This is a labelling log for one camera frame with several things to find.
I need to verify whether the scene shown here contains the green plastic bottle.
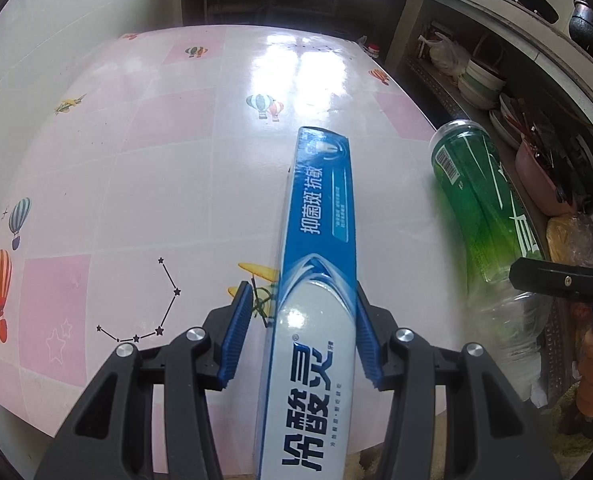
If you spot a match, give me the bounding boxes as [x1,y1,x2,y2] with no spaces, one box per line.
[431,119,552,401]

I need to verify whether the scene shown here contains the blue toothpaste box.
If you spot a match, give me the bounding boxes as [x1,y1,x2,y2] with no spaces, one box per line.
[256,127,357,479]

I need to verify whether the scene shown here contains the yellow plastic bag on shelf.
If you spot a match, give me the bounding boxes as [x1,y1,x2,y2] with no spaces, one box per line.
[546,214,593,268]

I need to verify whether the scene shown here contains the pink pot on shelf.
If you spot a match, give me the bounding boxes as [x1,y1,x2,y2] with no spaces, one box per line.
[515,140,576,217]

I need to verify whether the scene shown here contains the stack of white bowls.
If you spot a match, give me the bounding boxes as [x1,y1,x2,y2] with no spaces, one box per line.
[457,58,507,110]

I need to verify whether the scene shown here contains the pink patterned table cover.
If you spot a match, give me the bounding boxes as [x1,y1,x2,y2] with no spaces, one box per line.
[0,26,465,478]

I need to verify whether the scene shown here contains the steel steamer pot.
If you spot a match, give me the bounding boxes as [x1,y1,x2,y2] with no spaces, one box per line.
[569,0,593,52]

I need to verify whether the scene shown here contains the white plastic bag on shelf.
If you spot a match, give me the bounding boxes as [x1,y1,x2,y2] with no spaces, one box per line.
[419,32,471,79]

